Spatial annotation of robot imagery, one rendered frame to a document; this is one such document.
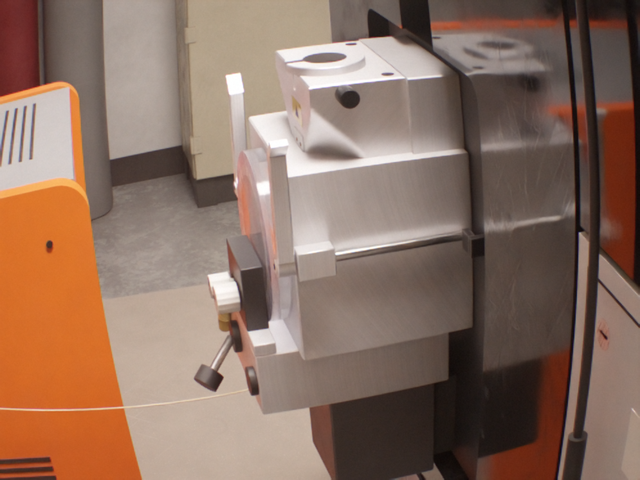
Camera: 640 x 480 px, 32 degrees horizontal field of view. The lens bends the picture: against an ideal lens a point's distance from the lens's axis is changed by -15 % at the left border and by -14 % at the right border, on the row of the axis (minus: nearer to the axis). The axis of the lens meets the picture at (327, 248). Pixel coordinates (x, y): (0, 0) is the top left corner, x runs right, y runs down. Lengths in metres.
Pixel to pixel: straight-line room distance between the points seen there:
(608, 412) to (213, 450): 0.96
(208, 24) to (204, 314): 2.14
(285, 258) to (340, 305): 0.04
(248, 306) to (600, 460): 0.25
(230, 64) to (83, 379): 2.80
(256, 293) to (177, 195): 3.44
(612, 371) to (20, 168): 0.71
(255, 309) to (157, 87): 3.53
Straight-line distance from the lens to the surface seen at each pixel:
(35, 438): 1.09
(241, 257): 0.65
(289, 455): 1.36
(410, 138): 0.61
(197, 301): 1.72
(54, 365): 1.05
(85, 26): 3.79
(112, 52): 4.11
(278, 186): 0.58
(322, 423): 0.70
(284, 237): 0.59
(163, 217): 3.92
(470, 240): 0.61
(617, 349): 0.44
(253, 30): 3.78
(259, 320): 0.65
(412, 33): 0.67
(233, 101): 0.68
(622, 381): 0.44
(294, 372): 0.65
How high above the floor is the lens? 1.46
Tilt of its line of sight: 24 degrees down
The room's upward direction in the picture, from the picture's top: 4 degrees counter-clockwise
